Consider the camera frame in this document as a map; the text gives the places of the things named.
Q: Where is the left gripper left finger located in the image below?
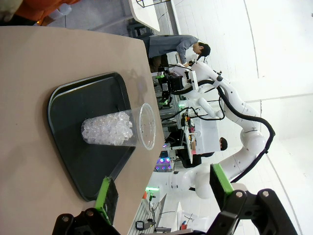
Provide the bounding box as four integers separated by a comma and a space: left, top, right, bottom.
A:
52, 176, 123, 235

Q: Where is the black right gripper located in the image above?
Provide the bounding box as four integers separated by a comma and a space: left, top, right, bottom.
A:
157, 66, 184, 110

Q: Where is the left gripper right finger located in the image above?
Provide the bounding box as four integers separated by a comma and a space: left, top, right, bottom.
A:
206, 163, 298, 235

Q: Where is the small black device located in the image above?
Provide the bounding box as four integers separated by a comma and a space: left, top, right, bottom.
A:
135, 220, 154, 231

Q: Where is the person in grey shirt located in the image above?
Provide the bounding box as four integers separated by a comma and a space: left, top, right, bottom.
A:
143, 34, 211, 67

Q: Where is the dark stool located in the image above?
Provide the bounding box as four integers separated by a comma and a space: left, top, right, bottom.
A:
127, 21, 150, 39

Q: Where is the computer with coloured fans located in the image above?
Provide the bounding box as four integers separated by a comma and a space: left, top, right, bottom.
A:
155, 156, 173, 172

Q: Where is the seated person with black hair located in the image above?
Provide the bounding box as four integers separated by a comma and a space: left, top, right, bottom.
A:
178, 136, 228, 168

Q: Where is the white side table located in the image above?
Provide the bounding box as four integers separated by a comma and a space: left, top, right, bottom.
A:
129, 0, 161, 32

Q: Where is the black plastic tray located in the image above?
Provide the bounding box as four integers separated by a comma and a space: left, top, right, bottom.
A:
47, 71, 136, 202

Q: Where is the person in orange sweater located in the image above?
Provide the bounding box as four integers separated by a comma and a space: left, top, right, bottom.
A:
0, 0, 81, 27

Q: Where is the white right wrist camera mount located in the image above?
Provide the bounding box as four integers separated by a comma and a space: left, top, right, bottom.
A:
187, 70, 199, 92

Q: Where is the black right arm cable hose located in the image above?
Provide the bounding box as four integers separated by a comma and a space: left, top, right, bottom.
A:
171, 79, 276, 183

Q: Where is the black wire stand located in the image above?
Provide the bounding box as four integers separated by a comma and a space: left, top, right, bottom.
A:
135, 0, 169, 8

